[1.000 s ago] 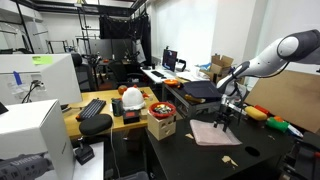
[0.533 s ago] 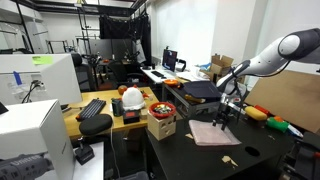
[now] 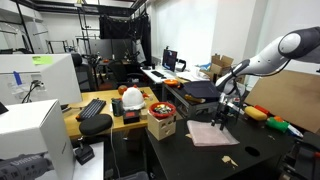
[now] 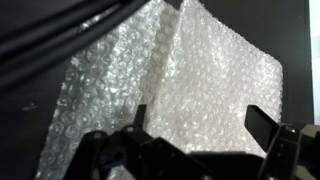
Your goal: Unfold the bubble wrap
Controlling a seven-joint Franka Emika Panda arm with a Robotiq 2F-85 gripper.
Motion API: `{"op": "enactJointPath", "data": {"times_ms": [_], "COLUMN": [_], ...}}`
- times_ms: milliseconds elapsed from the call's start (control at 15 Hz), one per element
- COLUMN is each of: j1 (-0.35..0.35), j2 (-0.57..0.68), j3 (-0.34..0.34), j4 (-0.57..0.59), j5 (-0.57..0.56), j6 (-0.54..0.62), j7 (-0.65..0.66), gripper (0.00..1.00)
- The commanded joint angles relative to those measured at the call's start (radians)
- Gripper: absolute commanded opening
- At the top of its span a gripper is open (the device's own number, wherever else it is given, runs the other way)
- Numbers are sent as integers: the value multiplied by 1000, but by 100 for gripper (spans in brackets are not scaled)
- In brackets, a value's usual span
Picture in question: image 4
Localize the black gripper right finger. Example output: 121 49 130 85
244 104 320 180

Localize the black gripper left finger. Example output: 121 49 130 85
66 103 218 180

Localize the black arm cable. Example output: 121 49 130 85
0 0 149 93

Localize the clear bubble wrap sheet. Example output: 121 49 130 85
34 0 284 180

